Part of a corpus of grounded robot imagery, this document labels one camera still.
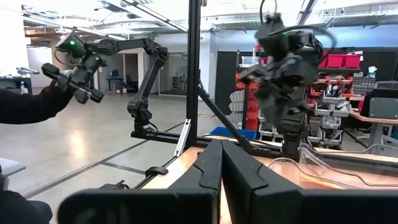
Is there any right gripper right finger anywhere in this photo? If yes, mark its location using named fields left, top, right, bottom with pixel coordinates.
left=222, top=139, right=302, bottom=224

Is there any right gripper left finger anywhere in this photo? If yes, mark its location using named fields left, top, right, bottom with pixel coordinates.
left=167, top=139, right=224, bottom=224

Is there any yellow silicone spatula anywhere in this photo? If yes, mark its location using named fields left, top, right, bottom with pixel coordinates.
left=299, top=174, right=346, bottom=190

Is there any blue plastic bin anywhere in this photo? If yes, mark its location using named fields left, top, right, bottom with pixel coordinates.
left=210, top=126, right=259, bottom=141

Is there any parts shelf rack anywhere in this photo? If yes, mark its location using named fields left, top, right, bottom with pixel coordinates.
left=228, top=46, right=355, bottom=147

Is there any black partition panel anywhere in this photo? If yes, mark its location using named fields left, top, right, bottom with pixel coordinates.
left=214, top=50, right=249, bottom=116

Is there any red plastic bin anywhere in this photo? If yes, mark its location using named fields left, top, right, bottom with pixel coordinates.
left=319, top=54, right=343, bottom=69
left=342, top=54, right=362, bottom=69

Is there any person's leg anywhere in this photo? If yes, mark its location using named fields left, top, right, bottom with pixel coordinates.
left=0, top=189, right=53, bottom=224

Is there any black camera robot arm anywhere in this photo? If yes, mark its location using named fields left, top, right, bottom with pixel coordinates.
left=99, top=0, right=299, bottom=190

